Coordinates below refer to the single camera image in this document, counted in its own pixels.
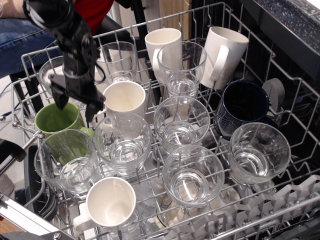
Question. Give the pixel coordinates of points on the dark blue mug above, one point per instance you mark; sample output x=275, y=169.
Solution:
x=241, y=102

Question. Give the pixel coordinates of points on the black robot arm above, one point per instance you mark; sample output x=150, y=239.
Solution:
x=79, y=51

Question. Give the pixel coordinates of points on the grey wire dishwasher rack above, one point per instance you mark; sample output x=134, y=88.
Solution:
x=290, y=201

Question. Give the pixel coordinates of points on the clear glass front left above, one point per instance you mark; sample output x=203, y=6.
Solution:
x=75, y=178

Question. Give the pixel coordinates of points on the clear glass back left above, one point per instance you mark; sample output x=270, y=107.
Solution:
x=51, y=67

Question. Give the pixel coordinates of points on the white mug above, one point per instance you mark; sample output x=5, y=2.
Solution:
x=157, y=39
x=122, y=97
x=225, y=49
x=110, y=204

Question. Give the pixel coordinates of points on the clear glass front centre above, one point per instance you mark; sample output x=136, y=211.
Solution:
x=193, y=176

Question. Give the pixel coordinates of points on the clear glass back middle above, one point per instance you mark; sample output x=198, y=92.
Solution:
x=117, y=62

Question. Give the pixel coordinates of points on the white mug back right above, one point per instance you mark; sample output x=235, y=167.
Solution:
x=225, y=49

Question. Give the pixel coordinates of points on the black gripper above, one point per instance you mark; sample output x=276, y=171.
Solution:
x=80, y=87

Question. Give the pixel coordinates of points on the clear glass centre left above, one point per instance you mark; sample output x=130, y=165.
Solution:
x=123, y=141

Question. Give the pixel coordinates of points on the dark speckled countertop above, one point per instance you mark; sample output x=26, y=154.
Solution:
x=294, y=25

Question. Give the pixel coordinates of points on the black chair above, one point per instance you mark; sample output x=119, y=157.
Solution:
x=31, y=85

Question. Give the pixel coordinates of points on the white mug front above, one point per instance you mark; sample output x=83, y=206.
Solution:
x=110, y=204

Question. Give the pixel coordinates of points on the green ceramic mug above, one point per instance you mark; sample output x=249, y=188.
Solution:
x=53, y=120

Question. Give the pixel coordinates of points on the grey plastic rack roller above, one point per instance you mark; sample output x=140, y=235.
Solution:
x=276, y=93

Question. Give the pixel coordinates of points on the black clamp with metal screw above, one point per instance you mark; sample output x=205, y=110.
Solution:
x=15, y=152

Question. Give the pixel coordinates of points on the white mug back centre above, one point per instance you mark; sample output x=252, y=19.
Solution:
x=157, y=39

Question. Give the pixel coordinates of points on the clear glass back right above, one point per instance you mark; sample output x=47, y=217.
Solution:
x=182, y=66

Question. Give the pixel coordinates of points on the clear glass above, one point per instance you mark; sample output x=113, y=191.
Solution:
x=117, y=62
x=193, y=176
x=123, y=141
x=257, y=153
x=182, y=66
x=179, y=121
x=75, y=178
x=51, y=67

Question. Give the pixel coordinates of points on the person in red shirt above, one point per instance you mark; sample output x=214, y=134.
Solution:
x=19, y=36

